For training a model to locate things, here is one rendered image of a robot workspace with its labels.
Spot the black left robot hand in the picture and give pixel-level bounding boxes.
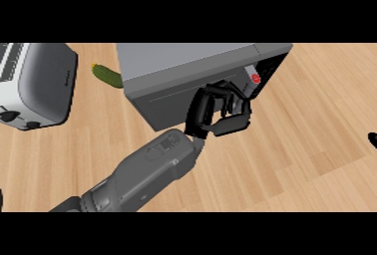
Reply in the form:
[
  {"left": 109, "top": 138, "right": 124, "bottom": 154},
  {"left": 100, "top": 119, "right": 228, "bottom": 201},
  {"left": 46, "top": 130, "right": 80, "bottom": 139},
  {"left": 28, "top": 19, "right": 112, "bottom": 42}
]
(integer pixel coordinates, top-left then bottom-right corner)
[{"left": 185, "top": 81, "right": 253, "bottom": 140}]

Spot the grey microwave door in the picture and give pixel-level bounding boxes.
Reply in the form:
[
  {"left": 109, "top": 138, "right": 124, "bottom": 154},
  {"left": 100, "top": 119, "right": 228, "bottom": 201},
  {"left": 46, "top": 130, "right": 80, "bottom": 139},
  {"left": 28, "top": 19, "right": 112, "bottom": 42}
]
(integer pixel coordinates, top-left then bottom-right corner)
[{"left": 123, "top": 67, "right": 253, "bottom": 133}]

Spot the grey microwave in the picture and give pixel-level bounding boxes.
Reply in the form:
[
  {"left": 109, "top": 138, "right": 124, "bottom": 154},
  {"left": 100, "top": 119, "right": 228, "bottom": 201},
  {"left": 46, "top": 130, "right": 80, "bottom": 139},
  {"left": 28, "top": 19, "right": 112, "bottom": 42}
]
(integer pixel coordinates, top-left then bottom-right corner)
[{"left": 115, "top": 43, "right": 294, "bottom": 133}]

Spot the green cucumber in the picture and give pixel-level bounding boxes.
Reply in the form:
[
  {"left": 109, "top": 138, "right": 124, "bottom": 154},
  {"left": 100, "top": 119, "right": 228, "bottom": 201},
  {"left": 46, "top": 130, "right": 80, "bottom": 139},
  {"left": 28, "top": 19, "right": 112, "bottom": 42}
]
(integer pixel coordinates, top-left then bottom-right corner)
[{"left": 90, "top": 63, "right": 126, "bottom": 90}]

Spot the silver toaster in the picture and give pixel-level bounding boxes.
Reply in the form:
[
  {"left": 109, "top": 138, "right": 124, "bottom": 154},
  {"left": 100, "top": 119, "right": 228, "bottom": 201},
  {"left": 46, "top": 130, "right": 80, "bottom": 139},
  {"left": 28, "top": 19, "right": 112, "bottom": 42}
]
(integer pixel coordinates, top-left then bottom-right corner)
[{"left": 0, "top": 43, "right": 80, "bottom": 131}]

